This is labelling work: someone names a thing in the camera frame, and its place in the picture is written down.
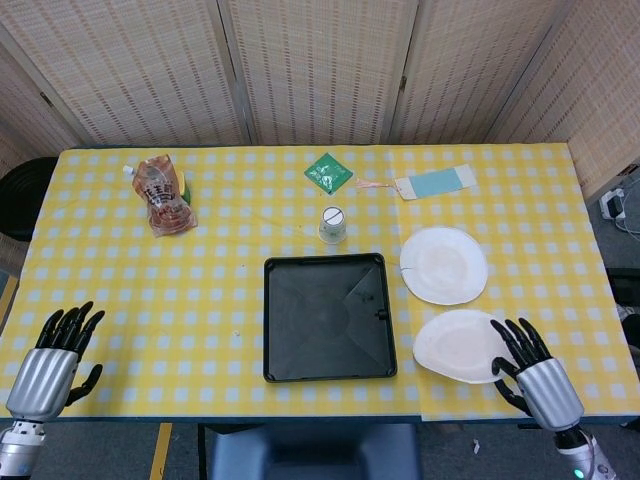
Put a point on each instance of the black square plastic tray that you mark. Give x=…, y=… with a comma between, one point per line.
x=320, y=320

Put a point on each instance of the small white paper scrap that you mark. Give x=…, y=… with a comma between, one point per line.
x=475, y=446

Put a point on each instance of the green and yellow sponge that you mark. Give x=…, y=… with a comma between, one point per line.
x=187, y=192

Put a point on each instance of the white power adapter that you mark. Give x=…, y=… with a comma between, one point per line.
x=612, y=204

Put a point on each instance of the green foil packet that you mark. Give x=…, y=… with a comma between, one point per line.
x=327, y=172

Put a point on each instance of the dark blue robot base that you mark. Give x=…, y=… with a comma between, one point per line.
x=310, y=455

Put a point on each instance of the pink bookmark tassel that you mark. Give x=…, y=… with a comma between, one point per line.
x=372, y=184

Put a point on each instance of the white paper plate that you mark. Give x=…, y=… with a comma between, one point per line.
x=450, y=345
x=442, y=265

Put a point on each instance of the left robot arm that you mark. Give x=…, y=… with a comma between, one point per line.
x=20, y=450

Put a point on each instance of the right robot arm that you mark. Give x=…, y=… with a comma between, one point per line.
x=580, y=455

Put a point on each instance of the black round stool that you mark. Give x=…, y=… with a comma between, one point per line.
x=25, y=200

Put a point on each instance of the brown sauce spout pouch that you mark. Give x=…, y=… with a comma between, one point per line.
x=167, y=200

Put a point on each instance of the black floor equipment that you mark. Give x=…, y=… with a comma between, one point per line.
x=625, y=285

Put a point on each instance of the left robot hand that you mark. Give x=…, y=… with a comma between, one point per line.
x=40, y=380

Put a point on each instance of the upturned floral paper cup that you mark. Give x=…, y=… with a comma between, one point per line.
x=332, y=227

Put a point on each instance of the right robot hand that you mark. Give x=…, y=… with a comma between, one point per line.
x=547, y=390

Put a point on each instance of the woven folding screen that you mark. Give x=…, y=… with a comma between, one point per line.
x=320, y=75

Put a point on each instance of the cream bookmark with blue panel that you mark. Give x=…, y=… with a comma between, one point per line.
x=435, y=182

